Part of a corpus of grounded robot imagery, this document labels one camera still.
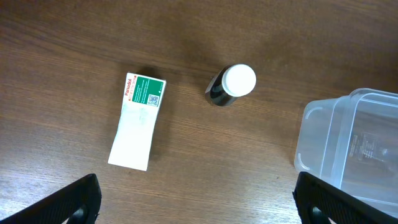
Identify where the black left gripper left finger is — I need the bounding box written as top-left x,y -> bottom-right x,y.
1,174 -> 102,224

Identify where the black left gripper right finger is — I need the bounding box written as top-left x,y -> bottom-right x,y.
293,172 -> 397,224

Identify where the clear plastic container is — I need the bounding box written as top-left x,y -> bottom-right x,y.
294,88 -> 397,217

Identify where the white green medicine box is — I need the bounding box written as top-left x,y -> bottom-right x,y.
108,72 -> 167,171

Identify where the dark bottle white cap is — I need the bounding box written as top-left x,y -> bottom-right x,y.
205,64 -> 257,106

